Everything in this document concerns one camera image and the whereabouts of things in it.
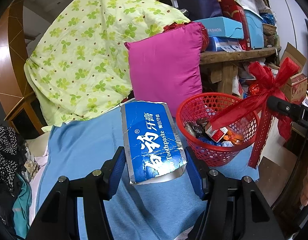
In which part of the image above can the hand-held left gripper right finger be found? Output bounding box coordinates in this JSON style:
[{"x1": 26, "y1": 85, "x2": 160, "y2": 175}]
[{"x1": 185, "y1": 147, "x2": 285, "y2": 240}]

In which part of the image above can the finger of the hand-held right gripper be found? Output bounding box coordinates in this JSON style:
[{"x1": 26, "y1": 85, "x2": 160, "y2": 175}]
[{"x1": 266, "y1": 95, "x2": 308, "y2": 130}]

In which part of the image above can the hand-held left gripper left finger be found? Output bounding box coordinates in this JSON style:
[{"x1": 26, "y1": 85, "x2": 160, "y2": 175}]
[{"x1": 27, "y1": 146, "x2": 126, "y2": 240}]

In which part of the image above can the red plastic mesh basket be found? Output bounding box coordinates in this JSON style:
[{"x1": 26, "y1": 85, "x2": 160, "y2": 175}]
[{"x1": 176, "y1": 92, "x2": 259, "y2": 167}]

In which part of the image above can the blue silver cardboard box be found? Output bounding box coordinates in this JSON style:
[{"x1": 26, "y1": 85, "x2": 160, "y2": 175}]
[{"x1": 120, "y1": 101, "x2": 188, "y2": 186}]

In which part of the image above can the red ribbon bow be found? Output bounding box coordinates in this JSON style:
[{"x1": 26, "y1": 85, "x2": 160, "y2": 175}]
[{"x1": 209, "y1": 57, "x2": 300, "y2": 168}]

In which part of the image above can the orange wrapper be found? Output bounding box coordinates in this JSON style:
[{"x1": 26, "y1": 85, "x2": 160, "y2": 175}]
[{"x1": 222, "y1": 127, "x2": 244, "y2": 145}]

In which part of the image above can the person's right hand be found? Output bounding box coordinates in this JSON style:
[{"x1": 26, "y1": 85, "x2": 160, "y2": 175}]
[{"x1": 301, "y1": 176, "x2": 308, "y2": 207}]

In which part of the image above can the cardboard box with red print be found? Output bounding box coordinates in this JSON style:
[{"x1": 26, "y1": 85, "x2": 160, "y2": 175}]
[{"x1": 281, "y1": 73, "x2": 308, "y2": 103}]

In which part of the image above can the blue plastic wrapper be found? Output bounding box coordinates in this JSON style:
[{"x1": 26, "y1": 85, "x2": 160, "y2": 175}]
[{"x1": 197, "y1": 136, "x2": 222, "y2": 148}]

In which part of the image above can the red shiny ball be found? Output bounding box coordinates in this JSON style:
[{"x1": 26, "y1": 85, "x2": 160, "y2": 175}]
[{"x1": 247, "y1": 82, "x2": 263, "y2": 98}]

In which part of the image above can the blue blanket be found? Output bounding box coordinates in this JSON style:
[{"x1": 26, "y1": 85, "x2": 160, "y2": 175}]
[{"x1": 35, "y1": 102, "x2": 260, "y2": 240}]

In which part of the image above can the red white cigarette pack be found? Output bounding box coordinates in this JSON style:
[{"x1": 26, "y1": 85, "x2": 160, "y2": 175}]
[{"x1": 205, "y1": 126, "x2": 228, "y2": 143}]

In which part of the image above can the dark brown wrapper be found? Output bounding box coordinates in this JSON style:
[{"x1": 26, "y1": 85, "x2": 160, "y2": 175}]
[{"x1": 185, "y1": 117, "x2": 210, "y2": 138}]

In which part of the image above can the open brown cardboard box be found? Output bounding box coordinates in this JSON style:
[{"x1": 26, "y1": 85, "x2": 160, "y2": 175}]
[{"x1": 279, "y1": 42, "x2": 308, "y2": 74}]

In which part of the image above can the wooden table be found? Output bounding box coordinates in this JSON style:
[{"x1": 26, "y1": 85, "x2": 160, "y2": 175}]
[{"x1": 200, "y1": 46, "x2": 281, "y2": 100}]

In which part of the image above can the small woven basket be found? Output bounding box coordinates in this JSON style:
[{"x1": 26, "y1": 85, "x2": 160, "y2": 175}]
[{"x1": 262, "y1": 23, "x2": 278, "y2": 35}]

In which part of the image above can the light blue plastic bin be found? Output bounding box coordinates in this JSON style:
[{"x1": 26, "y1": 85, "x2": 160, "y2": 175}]
[{"x1": 244, "y1": 9, "x2": 264, "y2": 50}]

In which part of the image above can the patterned beige cloth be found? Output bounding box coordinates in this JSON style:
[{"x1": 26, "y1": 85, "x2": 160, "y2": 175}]
[{"x1": 23, "y1": 160, "x2": 41, "y2": 180}]

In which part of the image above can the blue white tissue box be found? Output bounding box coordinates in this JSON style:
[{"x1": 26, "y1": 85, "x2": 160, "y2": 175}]
[{"x1": 206, "y1": 36, "x2": 247, "y2": 52}]

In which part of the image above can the teal cloth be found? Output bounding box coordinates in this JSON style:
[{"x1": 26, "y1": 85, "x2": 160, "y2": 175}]
[{"x1": 13, "y1": 180, "x2": 32, "y2": 239}]

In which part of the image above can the tall red gift box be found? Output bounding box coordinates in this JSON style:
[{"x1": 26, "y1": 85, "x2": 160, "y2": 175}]
[{"x1": 216, "y1": 0, "x2": 252, "y2": 51}]

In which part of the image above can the light blue flat box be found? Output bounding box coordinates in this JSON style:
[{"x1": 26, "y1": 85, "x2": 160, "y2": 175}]
[{"x1": 199, "y1": 17, "x2": 244, "y2": 40}]

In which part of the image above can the magenta pillow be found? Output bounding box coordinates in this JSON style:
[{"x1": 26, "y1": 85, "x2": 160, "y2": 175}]
[{"x1": 124, "y1": 22, "x2": 204, "y2": 110}]

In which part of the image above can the black speckled cloth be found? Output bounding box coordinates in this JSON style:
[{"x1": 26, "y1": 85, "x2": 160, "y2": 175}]
[{"x1": 0, "y1": 124, "x2": 28, "y2": 193}]

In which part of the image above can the green clover print quilt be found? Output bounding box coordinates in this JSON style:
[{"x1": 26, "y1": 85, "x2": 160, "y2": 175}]
[{"x1": 24, "y1": 0, "x2": 192, "y2": 133}]

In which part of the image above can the dark navy bag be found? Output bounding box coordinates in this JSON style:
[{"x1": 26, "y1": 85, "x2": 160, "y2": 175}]
[{"x1": 169, "y1": 0, "x2": 223, "y2": 22}]

